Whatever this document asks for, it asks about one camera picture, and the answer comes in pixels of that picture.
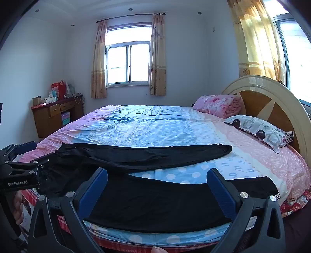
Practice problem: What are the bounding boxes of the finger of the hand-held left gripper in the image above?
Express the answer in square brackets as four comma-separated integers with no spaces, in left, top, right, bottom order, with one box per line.
[4,152,59,176]
[0,141,37,162]

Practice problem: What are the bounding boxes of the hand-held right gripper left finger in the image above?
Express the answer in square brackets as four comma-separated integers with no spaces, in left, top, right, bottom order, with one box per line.
[28,167,108,253]

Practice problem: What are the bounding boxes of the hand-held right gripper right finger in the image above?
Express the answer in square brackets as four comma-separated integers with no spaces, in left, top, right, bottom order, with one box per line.
[206,168,286,253]

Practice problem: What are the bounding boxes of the black pants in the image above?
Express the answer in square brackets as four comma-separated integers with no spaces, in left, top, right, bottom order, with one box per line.
[38,142,282,231]

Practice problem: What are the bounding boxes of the person's left hand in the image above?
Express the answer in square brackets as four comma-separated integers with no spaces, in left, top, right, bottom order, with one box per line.
[12,191,25,227]

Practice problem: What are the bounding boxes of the brown wooden desk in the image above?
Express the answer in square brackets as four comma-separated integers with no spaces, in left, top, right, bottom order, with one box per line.
[31,94,84,139]

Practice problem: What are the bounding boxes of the red gift bag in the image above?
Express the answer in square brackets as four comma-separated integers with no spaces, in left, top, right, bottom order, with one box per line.
[51,80,67,99]

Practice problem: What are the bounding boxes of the grey patterned pillow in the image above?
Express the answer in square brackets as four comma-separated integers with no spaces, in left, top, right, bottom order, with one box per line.
[223,115,295,154]

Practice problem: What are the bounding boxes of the red patterned mattress cover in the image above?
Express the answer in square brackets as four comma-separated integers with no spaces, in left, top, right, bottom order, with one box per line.
[21,188,311,253]

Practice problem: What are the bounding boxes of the pink and blue bed cover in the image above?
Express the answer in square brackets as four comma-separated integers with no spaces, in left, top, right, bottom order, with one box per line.
[18,105,311,247]

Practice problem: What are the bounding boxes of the folded pink floral blanket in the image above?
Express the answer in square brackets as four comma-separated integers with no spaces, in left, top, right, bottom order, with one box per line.
[193,94,244,119]

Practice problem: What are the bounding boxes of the round cream wooden headboard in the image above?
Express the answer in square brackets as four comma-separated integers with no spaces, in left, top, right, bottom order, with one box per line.
[222,75,311,167]

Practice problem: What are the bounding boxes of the beige patterned curtain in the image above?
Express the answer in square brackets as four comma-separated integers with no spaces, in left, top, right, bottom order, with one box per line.
[149,14,168,96]
[91,20,108,99]

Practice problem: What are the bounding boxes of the small sliding window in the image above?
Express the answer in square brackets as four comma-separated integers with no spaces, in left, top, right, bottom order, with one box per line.
[106,23,152,86]

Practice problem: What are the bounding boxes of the yellow patterned curtain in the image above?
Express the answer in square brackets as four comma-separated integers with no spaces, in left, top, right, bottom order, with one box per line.
[227,0,286,84]

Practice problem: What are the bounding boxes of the large window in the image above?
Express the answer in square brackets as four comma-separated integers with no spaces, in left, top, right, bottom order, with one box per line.
[264,0,311,115]

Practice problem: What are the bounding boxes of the dark curtain rod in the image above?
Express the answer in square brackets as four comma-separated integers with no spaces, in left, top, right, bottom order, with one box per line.
[96,13,166,24]

